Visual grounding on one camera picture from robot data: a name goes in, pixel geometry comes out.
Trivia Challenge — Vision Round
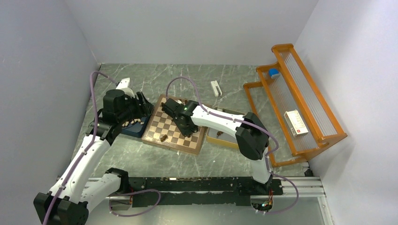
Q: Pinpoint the light chess pieces pile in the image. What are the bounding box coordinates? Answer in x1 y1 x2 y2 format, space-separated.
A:
122 119 144 128

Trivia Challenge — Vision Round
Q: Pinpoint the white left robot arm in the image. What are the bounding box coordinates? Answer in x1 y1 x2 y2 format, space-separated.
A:
33 89 154 225

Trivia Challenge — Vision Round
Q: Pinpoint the white small box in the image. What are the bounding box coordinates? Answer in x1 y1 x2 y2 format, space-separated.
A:
283 110 308 137

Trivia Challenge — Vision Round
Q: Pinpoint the orange wooden rack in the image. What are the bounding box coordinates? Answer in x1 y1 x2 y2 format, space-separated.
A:
243 44 347 167

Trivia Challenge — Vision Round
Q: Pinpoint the wooden chess board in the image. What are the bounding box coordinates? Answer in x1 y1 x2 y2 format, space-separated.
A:
141 94 207 155

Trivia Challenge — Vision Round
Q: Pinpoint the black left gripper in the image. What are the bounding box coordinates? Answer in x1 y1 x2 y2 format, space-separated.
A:
117 90 153 124

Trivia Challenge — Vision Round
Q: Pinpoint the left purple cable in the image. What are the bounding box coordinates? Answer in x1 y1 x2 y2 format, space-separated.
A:
42 71 161 225

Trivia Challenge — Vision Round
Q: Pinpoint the blue round object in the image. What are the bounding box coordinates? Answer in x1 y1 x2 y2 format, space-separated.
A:
268 68 280 79

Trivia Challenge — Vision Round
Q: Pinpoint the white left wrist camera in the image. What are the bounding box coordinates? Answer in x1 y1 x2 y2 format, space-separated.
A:
116 78 135 98

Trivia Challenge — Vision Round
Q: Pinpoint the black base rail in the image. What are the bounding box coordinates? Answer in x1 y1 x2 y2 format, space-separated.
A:
129 177 283 207

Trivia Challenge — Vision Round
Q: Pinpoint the yellow metal tin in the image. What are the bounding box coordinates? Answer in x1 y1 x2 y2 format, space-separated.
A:
206 107 245 149

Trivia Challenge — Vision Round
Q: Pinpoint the white clip on table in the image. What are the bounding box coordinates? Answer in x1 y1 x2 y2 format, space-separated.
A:
210 81 222 97

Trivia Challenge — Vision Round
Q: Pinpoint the blue tray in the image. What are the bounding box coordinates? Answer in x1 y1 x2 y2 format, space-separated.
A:
121 117 150 138

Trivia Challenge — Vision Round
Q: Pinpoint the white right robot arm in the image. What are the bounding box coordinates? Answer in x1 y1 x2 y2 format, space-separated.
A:
161 98 273 194

